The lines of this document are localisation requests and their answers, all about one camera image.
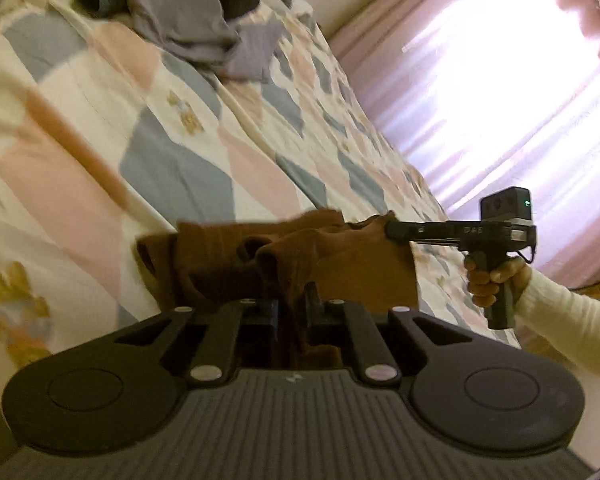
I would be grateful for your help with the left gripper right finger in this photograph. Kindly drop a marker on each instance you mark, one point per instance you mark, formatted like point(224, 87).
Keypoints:
point(347, 326)

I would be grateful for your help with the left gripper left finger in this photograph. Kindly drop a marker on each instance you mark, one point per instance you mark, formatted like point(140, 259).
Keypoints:
point(242, 334)

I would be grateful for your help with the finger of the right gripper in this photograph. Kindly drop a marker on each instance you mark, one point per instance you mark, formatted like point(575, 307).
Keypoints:
point(399, 231)

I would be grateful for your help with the brown garment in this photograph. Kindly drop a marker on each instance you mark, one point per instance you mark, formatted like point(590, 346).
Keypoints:
point(204, 267)

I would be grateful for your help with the right hand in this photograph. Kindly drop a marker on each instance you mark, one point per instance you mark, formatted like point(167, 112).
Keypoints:
point(484, 286)

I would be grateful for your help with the pink curtain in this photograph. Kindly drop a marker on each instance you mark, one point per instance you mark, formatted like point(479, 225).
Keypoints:
point(480, 95)

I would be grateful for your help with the checkered quilt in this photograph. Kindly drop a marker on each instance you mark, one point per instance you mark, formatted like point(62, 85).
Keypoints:
point(105, 137)

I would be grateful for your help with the grey garment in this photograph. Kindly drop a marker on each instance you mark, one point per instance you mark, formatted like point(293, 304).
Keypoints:
point(204, 33)

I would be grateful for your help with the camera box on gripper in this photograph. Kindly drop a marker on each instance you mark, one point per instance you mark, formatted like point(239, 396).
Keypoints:
point(511, 205)

